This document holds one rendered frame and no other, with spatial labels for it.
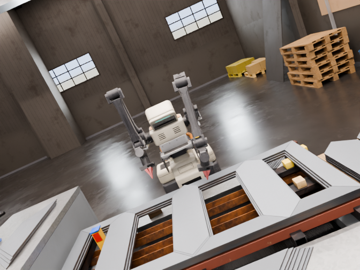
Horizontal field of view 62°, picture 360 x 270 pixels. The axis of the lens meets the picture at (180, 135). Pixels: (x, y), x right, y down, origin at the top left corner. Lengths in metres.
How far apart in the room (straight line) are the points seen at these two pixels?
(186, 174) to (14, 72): 11.20
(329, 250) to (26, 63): 12.27
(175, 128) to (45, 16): 11.82
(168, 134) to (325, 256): 1.39
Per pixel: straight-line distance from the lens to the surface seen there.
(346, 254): 1.34
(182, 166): 2.35
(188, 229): 1.58
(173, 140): 2.26
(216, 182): 1.95
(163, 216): 2.20
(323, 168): 1.68
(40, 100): 12.80
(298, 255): 1.34
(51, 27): 13.62
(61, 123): 12.69
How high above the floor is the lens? 1.65
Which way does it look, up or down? 14 degrees down
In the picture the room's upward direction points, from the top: 25 degrees counter-clockwise
